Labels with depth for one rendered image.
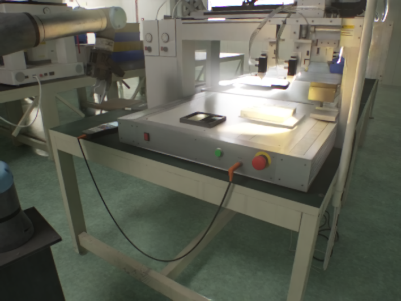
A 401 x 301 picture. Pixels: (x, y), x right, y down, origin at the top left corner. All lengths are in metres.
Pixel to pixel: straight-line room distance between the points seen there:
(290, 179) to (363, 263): 1.13
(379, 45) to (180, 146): 0.94
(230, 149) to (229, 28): 0.59
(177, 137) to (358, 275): 1.24
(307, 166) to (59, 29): 0.81
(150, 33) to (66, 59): 1.68
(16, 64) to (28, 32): 2.01
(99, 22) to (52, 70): 1.99
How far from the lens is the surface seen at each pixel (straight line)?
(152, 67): 1.63
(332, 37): 1.06
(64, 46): 3.18
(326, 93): 1.24
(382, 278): 1.85
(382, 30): 1.45
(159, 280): 1.40
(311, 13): 1.07
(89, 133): 1.27
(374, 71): 1.46
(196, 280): 1.60
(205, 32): 1.36
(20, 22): 0.93
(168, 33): 1.54
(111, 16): 1.12
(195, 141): 0.93
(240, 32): 1.27
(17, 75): 2.89
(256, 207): 0.86
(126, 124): 1.13
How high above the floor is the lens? 1.16
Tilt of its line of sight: 22 degrees down
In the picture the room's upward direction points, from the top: straight up
